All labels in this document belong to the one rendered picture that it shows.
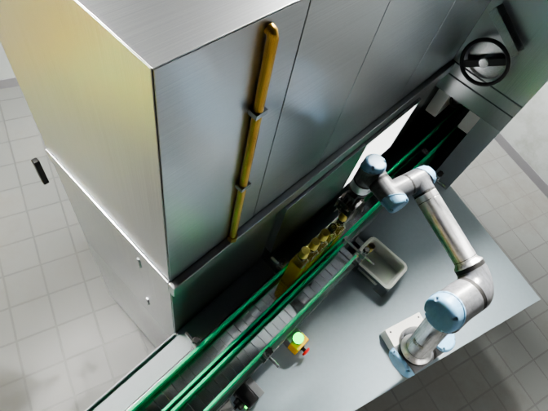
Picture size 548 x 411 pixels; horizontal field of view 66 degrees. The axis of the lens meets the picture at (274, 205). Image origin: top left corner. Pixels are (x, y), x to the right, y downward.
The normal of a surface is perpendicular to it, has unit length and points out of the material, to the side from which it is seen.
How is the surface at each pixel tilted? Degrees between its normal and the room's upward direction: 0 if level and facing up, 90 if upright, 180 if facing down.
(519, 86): 90
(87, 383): 0
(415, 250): 0
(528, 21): 90
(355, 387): 0
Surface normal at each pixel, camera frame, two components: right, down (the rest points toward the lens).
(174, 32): 0.18, -0.52
